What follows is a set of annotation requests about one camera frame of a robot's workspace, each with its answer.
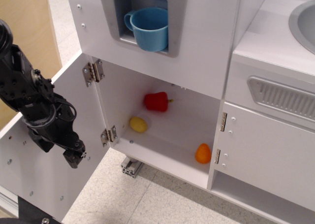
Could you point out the silver fridge hinge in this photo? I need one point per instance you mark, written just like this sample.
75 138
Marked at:
108 136
93 72

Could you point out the white fridge door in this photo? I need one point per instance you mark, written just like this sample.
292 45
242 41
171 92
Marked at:
46 180

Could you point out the orange toy fruit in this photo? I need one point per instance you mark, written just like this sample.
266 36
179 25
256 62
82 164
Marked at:
203 154

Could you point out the white oven cabinet door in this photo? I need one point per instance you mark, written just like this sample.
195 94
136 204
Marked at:
271 155

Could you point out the grey sink basin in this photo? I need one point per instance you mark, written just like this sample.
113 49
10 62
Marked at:
302 25

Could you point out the upper brass door hinge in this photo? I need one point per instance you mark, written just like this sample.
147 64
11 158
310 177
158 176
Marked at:
223 121

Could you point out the brass door hinge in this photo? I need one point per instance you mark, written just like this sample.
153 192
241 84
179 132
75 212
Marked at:
217 156
223 121

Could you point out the white toy fridge cabinet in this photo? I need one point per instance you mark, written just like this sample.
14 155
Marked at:
195 80

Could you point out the lower brass door hinge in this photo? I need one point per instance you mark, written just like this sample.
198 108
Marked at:
217 156

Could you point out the upper silver fridge hinge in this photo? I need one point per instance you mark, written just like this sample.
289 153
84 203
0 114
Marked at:
93 72

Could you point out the lower silver fridge hinge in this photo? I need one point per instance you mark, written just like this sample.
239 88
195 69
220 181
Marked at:
108 136

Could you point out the plywood board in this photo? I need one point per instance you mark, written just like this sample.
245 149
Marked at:
31 24

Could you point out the blue plastic cup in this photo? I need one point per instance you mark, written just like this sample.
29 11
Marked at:
150 28

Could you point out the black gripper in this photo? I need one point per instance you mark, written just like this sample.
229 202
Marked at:
58 131

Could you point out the red toy bell pepper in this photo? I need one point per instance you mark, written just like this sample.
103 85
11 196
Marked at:
157 101

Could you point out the aluminium extrusion foot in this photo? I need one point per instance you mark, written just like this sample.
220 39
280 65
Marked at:
131 167

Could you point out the grey dispenser frame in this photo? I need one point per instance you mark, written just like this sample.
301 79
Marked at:
115 10

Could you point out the aluminium rail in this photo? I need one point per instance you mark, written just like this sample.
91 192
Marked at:
9 206

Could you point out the white toy kitchen counter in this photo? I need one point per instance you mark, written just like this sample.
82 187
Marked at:
267 50

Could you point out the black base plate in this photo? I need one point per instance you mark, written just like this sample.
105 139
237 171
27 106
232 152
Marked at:
30 214

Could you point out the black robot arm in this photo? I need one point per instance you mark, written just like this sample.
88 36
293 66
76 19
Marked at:
48 115

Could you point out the grey vent panel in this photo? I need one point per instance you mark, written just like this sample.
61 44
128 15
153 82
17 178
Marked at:
282 97

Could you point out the yellow toy potato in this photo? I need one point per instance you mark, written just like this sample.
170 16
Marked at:
138 124

